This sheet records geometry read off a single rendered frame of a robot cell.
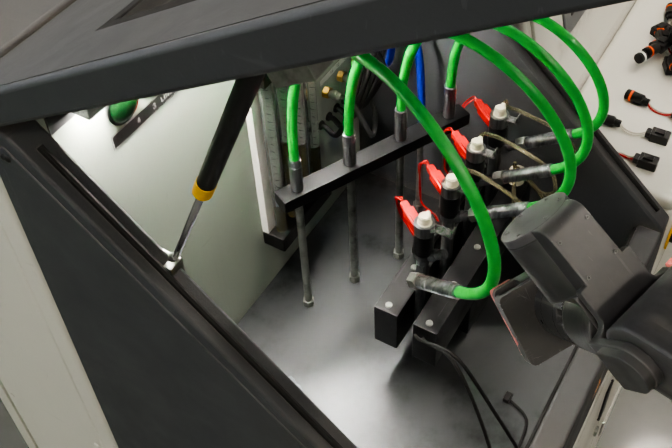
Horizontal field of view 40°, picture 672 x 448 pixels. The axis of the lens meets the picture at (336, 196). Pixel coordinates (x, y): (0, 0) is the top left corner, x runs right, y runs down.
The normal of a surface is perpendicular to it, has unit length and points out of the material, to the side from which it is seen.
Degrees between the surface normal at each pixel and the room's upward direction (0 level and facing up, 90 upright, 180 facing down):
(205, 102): 90
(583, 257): 39
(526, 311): 47
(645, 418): 0
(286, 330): 0
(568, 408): 0
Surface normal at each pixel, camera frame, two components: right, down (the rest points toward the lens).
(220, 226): 0.86, 0.35
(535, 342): 0.15, 0.04
